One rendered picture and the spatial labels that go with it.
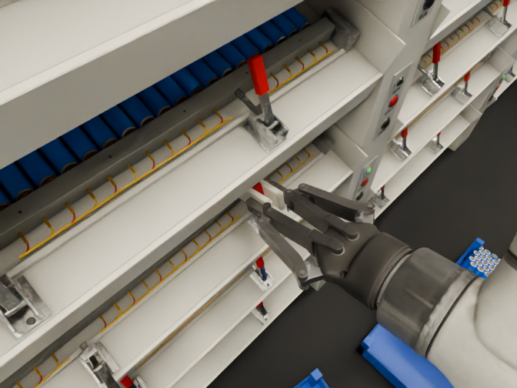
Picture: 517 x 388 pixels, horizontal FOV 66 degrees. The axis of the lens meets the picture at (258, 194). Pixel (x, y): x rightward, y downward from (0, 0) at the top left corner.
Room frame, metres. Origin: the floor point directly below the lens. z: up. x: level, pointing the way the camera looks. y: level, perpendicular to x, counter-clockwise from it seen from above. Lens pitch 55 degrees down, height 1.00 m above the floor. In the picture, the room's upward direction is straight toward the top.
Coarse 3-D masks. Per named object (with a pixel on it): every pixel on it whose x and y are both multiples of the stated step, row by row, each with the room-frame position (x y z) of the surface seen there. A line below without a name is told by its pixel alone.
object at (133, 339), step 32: (320, 160) 0.41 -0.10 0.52; (352, 160) 0.40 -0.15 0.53; (224, 224) 0.29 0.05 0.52; (224, 256) 0.25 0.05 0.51; (256, 256) 0.25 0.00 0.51; (192, 288) 0.20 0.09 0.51; (224, 288) 0.22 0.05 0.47; (96, 320) 0.15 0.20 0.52; (128, 320) 0.16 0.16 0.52; (160, 320) 0.16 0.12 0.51; (64, 352) 0.12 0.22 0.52; (128, 352) 0.12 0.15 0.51; (32, 384) 0.08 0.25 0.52; (64, 384) 0.09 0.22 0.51; (96, 384) 0.09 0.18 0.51
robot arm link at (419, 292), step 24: (408, 264) 0.16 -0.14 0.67; (432, 264) 0.16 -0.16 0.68; (456, 264) 0.16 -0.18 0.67; (384, 288) 0.15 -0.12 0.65; (408, 288) 0.14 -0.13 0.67; (432, 288) 0.13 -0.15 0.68; (456, 288) 0.13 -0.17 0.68; (384, 312) 0.12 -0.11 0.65; (408, 312) 0.12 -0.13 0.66; (432, 312) 0.11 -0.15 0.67; (408, 336) 0.10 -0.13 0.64; (432, 336) 0.10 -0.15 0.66
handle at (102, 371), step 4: (100, 364) 0.10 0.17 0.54; (100, 368) 0.10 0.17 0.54; (104, 368) 0.10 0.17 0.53; (100, 372) 0.10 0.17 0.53; (104, 372) 0.10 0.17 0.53; (108, 372) 0.10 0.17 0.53; (100, 376) 0.09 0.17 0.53; (104, 376) 0.09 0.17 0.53; (108, 376) 0.09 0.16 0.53; (112, 376) 0.09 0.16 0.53; (104, 380) 0.09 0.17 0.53; (108, 380) 0.09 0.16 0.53; (112, 380) 0.09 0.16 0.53; (108, 384) 0.08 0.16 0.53; (112, 384) 0.08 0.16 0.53; (116, 384) 0.08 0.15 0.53
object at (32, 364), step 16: (288, 160) 0.39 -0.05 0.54; (208, 224) 0.28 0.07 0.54; (192, 240) 0.26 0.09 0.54; (144, 272) 0.21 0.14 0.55; (128, 288) 0.19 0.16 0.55; (112, 304) 0.17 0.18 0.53; (64, 336) 0.13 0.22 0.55; (48, 352) 0.11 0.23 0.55; (32, 368) 0.10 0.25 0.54; (0, 384) 0.08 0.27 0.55
